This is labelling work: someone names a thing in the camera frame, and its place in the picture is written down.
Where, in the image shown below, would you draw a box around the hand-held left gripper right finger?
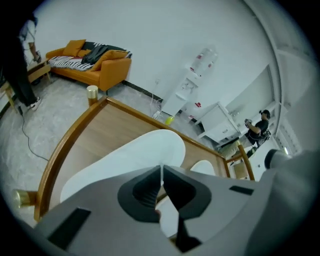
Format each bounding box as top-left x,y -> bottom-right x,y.
162,164 -> 262,256

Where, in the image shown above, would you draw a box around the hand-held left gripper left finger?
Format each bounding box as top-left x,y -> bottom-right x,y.
34,164 -> 183,256

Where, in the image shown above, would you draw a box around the white slipper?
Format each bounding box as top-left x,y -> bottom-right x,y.
59,129 -> 186,238
189,160 -> 216,177

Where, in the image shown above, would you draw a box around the white vanity cabinet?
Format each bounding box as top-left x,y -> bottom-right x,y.
194,101 -> 242,148

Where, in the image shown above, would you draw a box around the brown wooden cart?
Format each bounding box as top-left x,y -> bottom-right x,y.
12,84 -> 256,223

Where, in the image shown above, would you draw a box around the clear water jug red cap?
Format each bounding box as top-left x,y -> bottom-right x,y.
183,101 -> 203,125

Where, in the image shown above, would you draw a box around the white water dispenser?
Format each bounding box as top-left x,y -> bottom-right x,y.
161,73 -> 201,121

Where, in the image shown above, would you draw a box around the orange sofa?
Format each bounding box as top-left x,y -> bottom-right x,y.
45,39 -> 133,92

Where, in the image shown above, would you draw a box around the clear dispenser water bottle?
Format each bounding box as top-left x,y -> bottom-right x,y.
191,47 -> 218,78

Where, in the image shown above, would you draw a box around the black white striped blanket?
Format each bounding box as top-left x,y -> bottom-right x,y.
47,41 -> 133,71

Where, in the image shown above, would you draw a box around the orange cushion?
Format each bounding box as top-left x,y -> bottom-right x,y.
62,39 -> 87,57
91,49 -> 128,72

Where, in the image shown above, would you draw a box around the light wooden side table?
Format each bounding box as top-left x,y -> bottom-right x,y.
0,57 -> 52,113

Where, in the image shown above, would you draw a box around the black jacket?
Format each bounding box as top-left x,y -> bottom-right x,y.
81,44 -> 110,65

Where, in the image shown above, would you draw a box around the black floor cable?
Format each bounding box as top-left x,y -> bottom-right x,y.
18,104 -> 50,162

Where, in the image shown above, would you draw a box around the white power cables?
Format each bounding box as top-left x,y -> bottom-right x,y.
149,92 -> 163,118

